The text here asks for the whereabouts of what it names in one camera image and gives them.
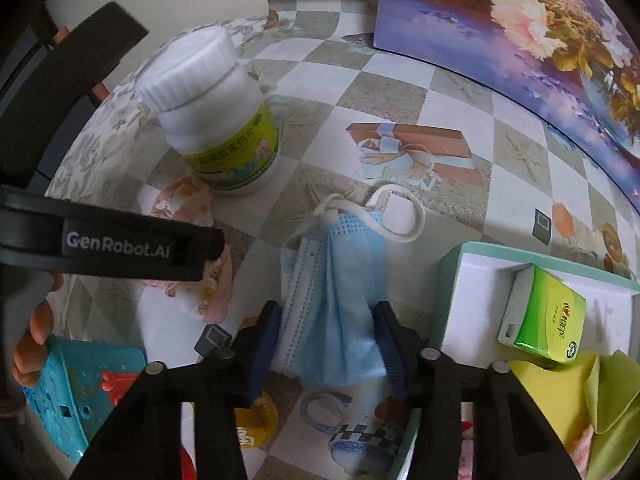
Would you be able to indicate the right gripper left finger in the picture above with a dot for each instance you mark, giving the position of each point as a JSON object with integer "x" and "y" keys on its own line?
{"x": 141, "y": 439}

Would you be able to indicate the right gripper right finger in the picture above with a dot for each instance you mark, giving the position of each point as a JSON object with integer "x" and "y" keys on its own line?
{"x": 511, "y": 437}

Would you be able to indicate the yellow sponge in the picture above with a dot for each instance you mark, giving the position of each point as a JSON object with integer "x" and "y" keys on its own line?
{"x": 559, "y": 393}

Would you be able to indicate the green microfibre cloth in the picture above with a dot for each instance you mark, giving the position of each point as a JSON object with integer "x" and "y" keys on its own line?
{"x": 612, "y": 401}

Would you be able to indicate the pink floral scrunchie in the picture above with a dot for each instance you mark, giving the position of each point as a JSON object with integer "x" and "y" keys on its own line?
{"x": 195, "y": 259}

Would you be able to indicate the blue face mask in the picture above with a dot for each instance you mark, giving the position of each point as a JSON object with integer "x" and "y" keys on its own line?
{"x": 333, "y": 272}

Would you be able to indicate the pink white striped cloth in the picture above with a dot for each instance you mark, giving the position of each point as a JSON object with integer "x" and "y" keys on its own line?
{"x": 579, "y": 451}

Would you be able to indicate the person's left hand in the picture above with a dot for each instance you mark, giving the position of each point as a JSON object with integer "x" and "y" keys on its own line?
{"x": 31, "y": 313}

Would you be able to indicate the teal plastic toy box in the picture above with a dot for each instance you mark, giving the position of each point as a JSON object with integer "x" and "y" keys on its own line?
{"x": 78, "y": 387}

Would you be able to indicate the grey floral white blanket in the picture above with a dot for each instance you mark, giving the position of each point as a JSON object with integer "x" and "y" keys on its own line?
{"x": 121, "y": 161}

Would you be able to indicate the teal edged white tray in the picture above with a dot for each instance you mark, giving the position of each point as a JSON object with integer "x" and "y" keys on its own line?
{"x": 466, "y": 289}

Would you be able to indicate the white pill bottle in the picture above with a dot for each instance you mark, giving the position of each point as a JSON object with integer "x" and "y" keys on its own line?
{"x": 212, "y": 111}

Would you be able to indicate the checkered patterned tablecloth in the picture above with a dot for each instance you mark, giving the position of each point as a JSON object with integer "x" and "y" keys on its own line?
{"x": 352, "y": 118}

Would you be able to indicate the flower painting canvas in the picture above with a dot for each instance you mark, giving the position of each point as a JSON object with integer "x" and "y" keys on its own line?
{"x": 570, "y": 62}

